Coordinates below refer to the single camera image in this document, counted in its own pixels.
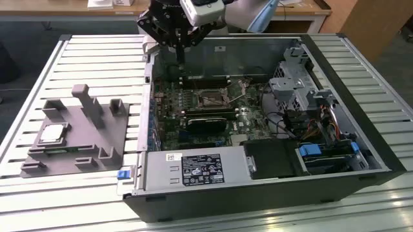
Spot metal socket cover frame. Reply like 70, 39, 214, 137
226, 78, 253, 103

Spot grey power supply unit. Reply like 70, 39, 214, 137
143, 145, 258, 192

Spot black open PC case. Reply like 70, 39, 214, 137
122, 33, 406, 223

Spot blue disk carrier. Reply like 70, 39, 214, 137
298, 143, 322, 159

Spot CPU socket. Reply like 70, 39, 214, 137
195, 88, 233, 109

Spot grey parts rack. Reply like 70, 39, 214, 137
19, 84, 131, 179

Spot silver chipset heatsink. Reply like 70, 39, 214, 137
231, 134, 251, 146

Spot silver CPU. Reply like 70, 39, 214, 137
39, 124, 68, 144

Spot white papers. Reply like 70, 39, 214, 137
278, 0, 313, 7

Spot grey case latch handle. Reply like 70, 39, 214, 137
142, 40, 162, 55

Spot green RAM stick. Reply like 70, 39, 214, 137
44, 146, 82, 154

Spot wooden desk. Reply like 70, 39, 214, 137
0, 0, 333, 34

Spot silver disk bay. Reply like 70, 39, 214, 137
296, 139, 372, 176

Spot orange wire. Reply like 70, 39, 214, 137
320, 103, 342, 142

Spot silver drive cage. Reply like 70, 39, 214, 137
269, 47, 324, 114

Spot green motherboard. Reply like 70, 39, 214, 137
148, 77, 277, 151

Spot black bin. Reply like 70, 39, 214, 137
0, 41, 20, 84

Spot black fan shroud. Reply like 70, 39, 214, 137
241, 139, 312, 180

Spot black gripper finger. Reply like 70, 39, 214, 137
181, 24, 214, 71
136, 12, 182, 71

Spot wooden cabinet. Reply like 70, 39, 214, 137
321, 0, 413, 64

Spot yellow wire bundle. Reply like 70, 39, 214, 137
302, 122, 322, 141

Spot black graphics card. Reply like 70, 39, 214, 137
186, 116, 229, 134

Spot large white box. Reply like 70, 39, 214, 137
87, 0, 114, 11

